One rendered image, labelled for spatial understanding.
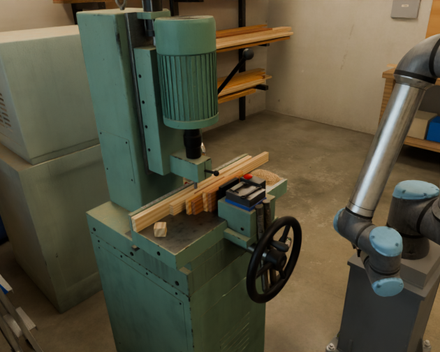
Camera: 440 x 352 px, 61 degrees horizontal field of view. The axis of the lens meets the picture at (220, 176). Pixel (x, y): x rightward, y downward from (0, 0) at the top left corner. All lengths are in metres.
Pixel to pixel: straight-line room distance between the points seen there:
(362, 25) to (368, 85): 0.63
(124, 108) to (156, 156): 0.19
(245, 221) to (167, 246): 0.25
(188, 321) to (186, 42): 0.87
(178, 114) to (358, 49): 3.58
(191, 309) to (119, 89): 0.75
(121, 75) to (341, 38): 3.62
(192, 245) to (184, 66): 0.52
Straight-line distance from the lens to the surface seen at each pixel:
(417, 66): 1.22
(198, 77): 1.11
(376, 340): 1.89
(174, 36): 1.09
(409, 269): 1.62
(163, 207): 1.26
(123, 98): 1.28
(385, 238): 1.23
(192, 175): 1.26
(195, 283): 1.24
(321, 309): 2.24
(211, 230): 1.19
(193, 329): 1.36
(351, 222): 1.29
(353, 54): 4.59
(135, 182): 1.40
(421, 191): 1.55
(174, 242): 1.16
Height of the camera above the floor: 1.59
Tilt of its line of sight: 27 degrees down
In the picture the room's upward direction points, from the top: 2 degrees counter-clockwise
